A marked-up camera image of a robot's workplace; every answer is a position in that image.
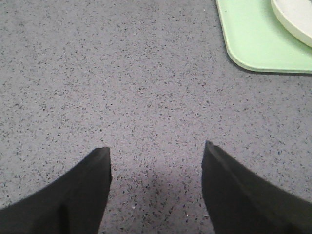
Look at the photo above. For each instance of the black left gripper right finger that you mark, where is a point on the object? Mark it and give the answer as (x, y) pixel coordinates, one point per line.
(240, 202)

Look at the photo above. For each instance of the cream round plate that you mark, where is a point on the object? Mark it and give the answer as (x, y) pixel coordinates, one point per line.
(296, 18)

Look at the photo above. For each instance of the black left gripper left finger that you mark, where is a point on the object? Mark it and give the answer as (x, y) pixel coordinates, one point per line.
(72, 204)

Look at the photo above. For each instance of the light green plastic tray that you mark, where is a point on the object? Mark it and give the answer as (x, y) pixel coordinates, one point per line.
(255, 39)

